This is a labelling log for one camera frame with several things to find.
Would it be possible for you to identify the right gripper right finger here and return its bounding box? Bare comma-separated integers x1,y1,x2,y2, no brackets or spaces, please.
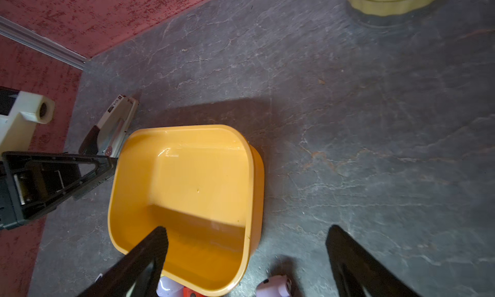
326,225,419,297

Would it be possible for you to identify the left corner aluminium post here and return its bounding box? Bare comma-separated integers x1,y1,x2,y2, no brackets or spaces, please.
1,17,88,70

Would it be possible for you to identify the purple flashlight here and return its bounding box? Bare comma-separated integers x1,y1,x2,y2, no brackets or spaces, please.
255,275,293,297

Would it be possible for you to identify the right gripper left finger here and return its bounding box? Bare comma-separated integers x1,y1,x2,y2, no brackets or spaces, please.
80,226,169,296

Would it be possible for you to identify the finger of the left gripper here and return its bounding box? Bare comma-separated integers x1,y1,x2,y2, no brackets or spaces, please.
1,151,117,230

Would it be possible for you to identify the red flashlight white head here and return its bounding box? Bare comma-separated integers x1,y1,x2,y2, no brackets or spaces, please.
183,287,205,297

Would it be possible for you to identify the yellow plastic storage box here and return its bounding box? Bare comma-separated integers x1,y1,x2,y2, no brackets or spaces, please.
108,125,264,296

